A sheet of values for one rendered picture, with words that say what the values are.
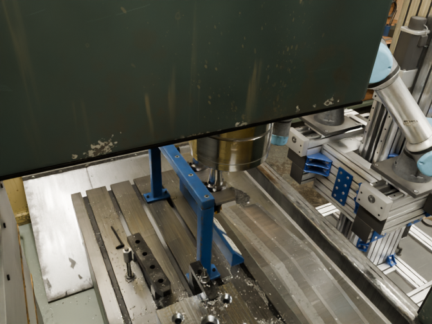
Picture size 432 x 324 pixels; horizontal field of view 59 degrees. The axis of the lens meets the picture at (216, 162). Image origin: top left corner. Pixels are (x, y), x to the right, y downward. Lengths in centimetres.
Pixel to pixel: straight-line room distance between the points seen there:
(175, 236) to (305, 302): 51
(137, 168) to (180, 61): 141
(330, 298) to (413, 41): 102
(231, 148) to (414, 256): 206
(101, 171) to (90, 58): 142
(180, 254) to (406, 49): 115
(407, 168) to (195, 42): 127
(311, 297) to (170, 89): 112
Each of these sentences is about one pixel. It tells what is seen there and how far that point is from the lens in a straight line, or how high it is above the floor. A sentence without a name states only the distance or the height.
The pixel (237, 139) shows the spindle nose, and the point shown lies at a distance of 66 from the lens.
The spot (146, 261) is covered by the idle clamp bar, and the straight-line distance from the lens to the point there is 124.
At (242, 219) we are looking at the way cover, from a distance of 174.
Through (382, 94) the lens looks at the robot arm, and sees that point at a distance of 135.
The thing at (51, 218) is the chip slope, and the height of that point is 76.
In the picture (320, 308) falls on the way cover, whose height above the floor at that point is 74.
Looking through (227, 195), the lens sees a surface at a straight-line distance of 108.
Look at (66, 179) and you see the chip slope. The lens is 185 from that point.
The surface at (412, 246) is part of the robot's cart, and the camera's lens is 268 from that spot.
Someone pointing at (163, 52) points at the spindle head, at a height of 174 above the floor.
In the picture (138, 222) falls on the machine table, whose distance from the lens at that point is 146.
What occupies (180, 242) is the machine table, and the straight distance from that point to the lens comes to 138.
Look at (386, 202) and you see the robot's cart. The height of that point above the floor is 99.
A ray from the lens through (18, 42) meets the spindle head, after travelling 45.
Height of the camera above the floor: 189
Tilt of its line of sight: 34 degrees down
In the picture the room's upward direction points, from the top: 3 degrees clockwise
